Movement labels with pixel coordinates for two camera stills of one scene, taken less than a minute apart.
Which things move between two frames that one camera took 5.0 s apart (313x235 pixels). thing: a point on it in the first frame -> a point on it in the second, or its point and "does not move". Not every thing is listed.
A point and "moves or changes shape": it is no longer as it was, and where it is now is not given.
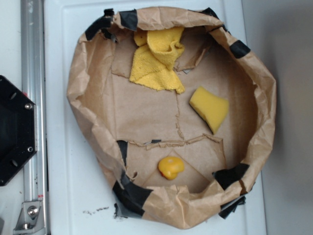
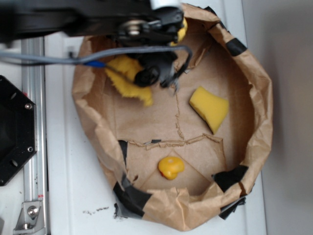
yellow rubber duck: (169, 167) does not move
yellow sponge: (211, 108) does not move
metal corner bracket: (31, 220) does not move
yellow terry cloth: (158, 50) moves or changes shape
